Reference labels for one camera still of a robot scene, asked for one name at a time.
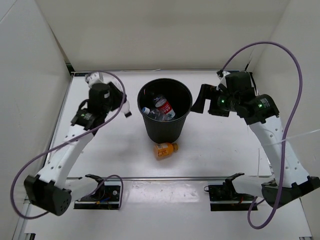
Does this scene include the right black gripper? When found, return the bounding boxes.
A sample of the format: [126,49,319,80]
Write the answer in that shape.
[190,84,239,118]

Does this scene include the clear bottle black cap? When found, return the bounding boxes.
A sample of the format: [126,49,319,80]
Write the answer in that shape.
[121,100,132,118]

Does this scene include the clear bottle blue label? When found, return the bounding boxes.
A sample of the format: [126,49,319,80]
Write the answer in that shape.
[141,107,170,122]

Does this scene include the clear bottle red label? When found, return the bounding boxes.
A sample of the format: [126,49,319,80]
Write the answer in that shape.
[152,94,176,120]

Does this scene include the clear unlabelled plastic bottle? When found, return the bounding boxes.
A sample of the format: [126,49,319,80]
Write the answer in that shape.
[148,111,175,122]

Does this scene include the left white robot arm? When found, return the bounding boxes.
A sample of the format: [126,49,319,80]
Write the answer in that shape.
[24,82,125,216]

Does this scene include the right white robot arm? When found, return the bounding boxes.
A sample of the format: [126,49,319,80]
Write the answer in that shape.
[191,72,320,207]

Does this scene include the black plastic bin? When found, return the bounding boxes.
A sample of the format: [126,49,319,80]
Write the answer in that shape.
[137,78,193,144]

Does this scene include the orange juice bottle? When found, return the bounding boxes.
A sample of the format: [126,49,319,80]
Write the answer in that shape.
[153,142,179,159]

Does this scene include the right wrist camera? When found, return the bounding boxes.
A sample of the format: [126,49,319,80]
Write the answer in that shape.
[216,70,230,91]

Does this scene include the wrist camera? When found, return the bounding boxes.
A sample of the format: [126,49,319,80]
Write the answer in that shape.
[85,71,104,89]
[216,70,230,91]

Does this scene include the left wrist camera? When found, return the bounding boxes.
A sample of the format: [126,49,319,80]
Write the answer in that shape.
[85,71,104,89]

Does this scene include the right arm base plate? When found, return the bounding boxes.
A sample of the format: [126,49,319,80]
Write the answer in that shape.
[203,173,254,212]

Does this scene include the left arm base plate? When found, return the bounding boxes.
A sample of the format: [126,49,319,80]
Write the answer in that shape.
[73,174,124,210]

